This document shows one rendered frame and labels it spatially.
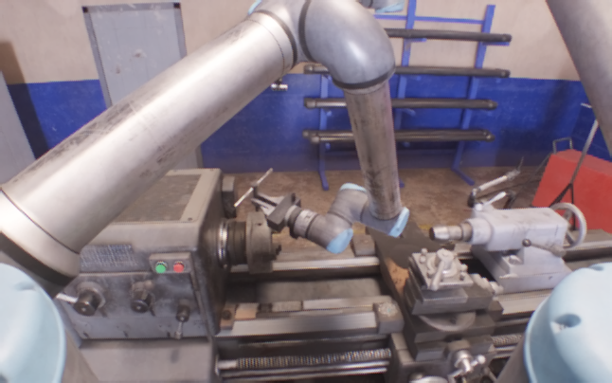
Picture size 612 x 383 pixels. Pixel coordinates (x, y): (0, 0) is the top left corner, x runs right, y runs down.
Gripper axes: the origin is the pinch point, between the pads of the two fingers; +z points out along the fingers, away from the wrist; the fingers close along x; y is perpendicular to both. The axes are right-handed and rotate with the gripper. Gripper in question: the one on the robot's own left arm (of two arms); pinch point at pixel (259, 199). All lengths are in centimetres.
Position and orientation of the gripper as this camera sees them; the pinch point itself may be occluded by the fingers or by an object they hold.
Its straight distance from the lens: 108.3
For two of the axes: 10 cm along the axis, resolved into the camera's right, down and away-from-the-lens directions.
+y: -0.1, -6.9, -7.2
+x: -5.4, 6.1, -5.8
